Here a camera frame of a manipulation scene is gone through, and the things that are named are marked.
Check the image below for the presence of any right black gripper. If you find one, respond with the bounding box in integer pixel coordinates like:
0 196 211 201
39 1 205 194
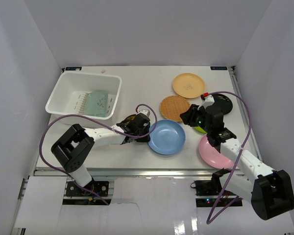
180 105 212 134

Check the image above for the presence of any yellow brown patterned plate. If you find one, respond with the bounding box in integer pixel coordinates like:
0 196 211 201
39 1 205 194
124 114 136 123

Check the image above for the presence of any blue round plate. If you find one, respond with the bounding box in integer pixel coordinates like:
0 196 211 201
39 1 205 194
148 119 186 156

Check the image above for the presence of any teal rectangular ceramic plate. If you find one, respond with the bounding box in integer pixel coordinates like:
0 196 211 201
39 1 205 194
83 91 108 117

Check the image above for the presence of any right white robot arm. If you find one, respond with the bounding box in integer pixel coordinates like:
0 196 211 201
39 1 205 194
180 104 294 220

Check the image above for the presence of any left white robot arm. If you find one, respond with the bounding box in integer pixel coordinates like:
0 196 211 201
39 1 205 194
51 110 150 195

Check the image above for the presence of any white plastic bin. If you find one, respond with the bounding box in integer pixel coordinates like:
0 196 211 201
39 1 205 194
45 71 122 121

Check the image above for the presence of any green round plate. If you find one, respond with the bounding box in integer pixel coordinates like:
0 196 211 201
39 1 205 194
194 125 206 134

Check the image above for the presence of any woven bamboo round plate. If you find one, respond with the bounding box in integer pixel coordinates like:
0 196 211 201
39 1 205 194
160 95 191 122

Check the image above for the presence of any beige round plate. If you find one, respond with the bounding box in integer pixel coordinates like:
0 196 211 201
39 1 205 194
172 73 206 99

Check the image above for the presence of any black round plate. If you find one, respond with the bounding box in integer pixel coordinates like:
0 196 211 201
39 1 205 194
213 94 233 115

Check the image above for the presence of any pink round plate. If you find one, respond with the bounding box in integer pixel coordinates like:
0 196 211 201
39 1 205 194
198 135 234 169

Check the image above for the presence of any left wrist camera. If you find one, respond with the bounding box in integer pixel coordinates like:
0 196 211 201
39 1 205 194
137 109 150 118

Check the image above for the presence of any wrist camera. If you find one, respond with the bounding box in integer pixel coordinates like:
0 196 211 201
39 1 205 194
200 93 215 108
137 109 150 118

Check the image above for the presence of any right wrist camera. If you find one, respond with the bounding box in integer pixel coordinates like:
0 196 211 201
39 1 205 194
200 93 215 108

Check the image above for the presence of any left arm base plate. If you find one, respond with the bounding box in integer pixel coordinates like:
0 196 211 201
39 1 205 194
62 181 111 206

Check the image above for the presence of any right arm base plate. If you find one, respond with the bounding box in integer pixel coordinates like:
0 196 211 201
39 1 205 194
190 180 236 208

